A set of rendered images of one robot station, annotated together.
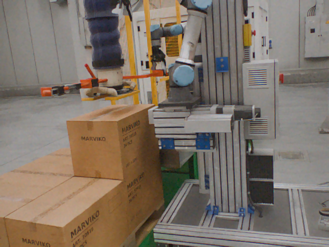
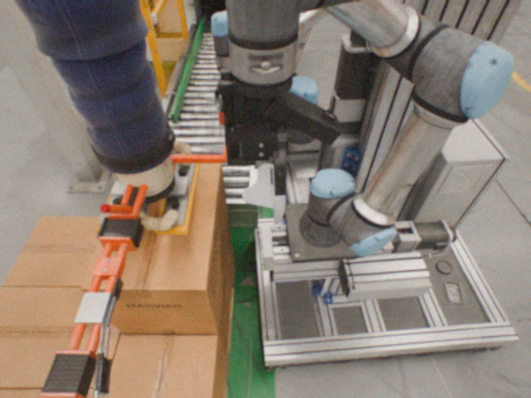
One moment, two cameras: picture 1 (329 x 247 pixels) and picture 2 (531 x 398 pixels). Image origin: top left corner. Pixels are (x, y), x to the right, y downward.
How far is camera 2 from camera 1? 1.67 m
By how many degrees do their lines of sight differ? 41
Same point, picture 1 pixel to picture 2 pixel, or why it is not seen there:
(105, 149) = (183, 313)
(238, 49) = not seen: hidden behind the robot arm
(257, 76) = (464, 178)
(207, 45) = (388, 122)
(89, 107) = (43, 96)
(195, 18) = (443, 134)
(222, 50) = not seen: hidden behind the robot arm
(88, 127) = (140, 296)
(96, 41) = (103, 119)
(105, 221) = not seen: outside the picture
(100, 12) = (98, 42)
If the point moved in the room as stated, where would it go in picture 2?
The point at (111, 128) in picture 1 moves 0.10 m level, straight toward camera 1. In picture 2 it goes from (193, 296) to (208, 322)
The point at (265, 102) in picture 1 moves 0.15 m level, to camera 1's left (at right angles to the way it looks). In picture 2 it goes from (454, 208) to (422, 221)
